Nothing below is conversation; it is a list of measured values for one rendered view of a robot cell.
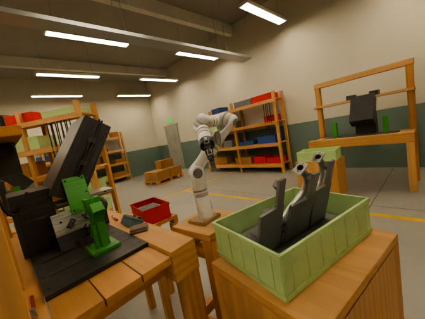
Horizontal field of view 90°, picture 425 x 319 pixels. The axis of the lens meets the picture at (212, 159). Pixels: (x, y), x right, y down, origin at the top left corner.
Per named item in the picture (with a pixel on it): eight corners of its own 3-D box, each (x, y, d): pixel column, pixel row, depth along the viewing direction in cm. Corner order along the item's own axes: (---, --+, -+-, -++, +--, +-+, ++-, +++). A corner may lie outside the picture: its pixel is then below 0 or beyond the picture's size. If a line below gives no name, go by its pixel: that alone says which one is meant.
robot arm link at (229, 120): (240, 121, 146) (221, 151, 140) (227, 116, 150) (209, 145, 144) (237, 112, 137) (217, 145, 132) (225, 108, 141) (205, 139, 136)
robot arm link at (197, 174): (203, 164, 130) (209, 191, 131) (198, 164, 138) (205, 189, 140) (189, 168, 126) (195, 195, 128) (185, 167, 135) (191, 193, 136)
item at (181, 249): (98, 219, 210) (94, 204, 208) (200, 266, 104) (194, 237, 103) (82, 225, 200) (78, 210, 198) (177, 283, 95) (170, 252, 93)
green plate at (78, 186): (91, 208, 134) (81, 177, 135) (94, 207, 128) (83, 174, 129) (70, 216, 125) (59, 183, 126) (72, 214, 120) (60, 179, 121)
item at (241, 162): (284, 173, 571) (272, 90, 546) (209, 172, 792) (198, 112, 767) (293, 168, 608) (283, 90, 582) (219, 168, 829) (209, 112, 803)
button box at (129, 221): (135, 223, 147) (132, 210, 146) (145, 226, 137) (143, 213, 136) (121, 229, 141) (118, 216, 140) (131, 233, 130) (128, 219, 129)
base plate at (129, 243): (85, 215, 184) (85, 212, 184) (148, 245, 107) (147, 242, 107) (21, 237, 155) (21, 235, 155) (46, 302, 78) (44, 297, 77)
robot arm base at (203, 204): (204, 213, 141) (198, 188, 140) (215, 213, 136) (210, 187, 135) (196, 219, 134) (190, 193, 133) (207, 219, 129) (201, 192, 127)
